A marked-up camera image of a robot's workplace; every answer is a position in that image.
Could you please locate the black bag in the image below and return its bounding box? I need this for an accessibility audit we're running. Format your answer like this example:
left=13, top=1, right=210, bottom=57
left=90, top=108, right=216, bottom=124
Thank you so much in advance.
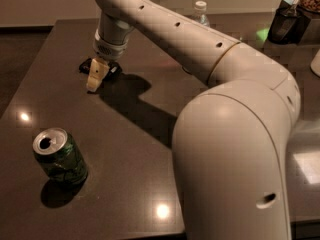
left=267, top=0, right=313, bottom=45

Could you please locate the black chocolate rxbar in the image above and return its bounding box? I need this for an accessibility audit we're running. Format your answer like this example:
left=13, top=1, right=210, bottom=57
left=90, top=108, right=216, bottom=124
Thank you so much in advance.
left=79, top=58, right=121, bottom=79

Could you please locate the green soda can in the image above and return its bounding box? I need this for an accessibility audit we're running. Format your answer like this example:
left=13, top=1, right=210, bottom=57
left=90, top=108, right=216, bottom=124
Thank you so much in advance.
left=32, top=128, right=88, bottom=188

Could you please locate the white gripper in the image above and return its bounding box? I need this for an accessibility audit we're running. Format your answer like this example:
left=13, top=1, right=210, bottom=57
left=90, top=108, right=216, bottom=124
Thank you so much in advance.
left=86, top=31, right=129, bottom=92

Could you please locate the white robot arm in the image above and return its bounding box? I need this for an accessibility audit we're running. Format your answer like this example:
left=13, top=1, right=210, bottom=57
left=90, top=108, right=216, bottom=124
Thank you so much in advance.
left=94, top=0, right=301, bottom=240

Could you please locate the clear water bottle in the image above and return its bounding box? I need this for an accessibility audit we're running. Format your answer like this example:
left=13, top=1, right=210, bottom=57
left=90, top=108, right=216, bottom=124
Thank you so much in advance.
left=191, top=1, right=210, bottom=27

